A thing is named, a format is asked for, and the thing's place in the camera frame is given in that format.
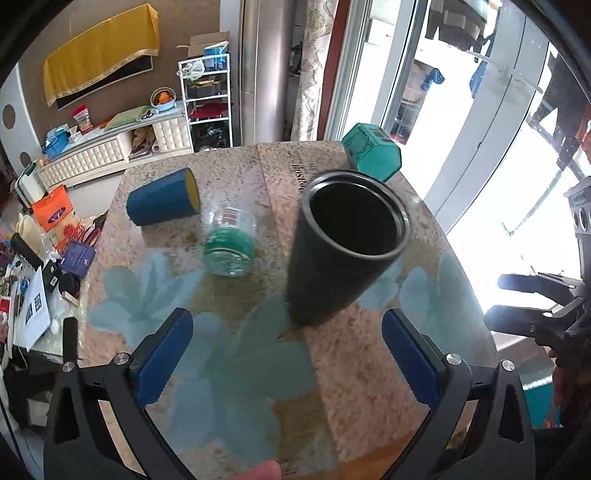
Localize white sliding door frame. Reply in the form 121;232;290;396
323;0;462;145

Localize person's right hand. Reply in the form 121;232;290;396
547;346;591;428

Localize red snack packet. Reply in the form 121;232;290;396
71;104;94;134

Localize orange tissue box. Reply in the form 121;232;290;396
30;185;77;232

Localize white tufted cabinet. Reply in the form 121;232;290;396
36;110;195;189

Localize white shelf rack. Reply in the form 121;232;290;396
178;53;234;152

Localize white green appliance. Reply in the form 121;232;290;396
13;161;46;208

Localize cardboard box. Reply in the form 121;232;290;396
175;31;230;62

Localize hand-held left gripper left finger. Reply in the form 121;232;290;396
44;307;195;480

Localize navy box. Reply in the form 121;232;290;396
59;240;98;278

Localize blue plastic basket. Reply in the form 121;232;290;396
42;127;71;160

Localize blue cup yellow inside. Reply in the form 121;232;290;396
126;167;202;227

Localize fruit basket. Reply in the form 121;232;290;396
150;87;179;113

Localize green cushion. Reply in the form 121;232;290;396
104;105;154;131

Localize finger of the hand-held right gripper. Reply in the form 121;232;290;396
484;304;571;346
500;273;579;298

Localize black cup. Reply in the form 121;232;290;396
284;170;411;328

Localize yellow fringed cloth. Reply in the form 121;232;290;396
43;4;160;108

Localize black television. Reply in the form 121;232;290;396
55;54;154;112

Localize patterned curtain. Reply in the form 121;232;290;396
294;0;348;142

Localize person's left hand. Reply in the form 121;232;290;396
231;460;283;480

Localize green hexagonal box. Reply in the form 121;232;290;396
341;123;402;182

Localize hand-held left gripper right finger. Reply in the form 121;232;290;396
381;308;536;480

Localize red cloth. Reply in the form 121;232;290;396
188;103;230;123

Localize white booklet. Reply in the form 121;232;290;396
13;265;55;350

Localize blue carton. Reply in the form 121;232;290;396
203;44;230;72

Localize grey standing air conditioner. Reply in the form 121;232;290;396
239;0;297;147

